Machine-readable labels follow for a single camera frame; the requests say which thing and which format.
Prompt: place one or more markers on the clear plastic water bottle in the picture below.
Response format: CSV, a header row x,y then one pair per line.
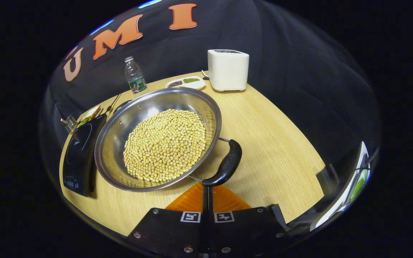
x,y
134,77

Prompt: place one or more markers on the pile of soybeans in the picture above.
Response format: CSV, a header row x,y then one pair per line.
x,y
163,147

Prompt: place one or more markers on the white toaster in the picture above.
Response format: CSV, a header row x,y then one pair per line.
x,y
228,71

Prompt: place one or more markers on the black induction cooktop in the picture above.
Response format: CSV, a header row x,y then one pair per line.
x,y
79,157

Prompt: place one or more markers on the green mung beans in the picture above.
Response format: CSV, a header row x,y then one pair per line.
x,y
191,80

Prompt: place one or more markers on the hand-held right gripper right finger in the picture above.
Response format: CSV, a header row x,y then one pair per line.
x,y
246,229

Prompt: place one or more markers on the metal mesh utensil holder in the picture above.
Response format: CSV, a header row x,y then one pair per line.
x,y
71,123

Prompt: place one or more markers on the sandwich with lettuce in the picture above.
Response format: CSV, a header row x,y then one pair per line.
x,y
91,114

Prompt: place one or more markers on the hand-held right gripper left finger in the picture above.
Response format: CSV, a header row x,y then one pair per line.
x,y
170,229

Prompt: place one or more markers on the stainless steel pot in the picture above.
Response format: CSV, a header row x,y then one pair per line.
x,y
149,107

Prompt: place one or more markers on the black backdrop cloth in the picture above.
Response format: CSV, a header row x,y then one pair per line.
x,y
281,71

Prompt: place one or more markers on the white framed screen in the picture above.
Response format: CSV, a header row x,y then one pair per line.
x,y
350,190

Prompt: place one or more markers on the white divided dish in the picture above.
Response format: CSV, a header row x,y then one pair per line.
x,y
201,84

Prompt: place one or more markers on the dark red beans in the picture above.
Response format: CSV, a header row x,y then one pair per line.
x,y
175,84

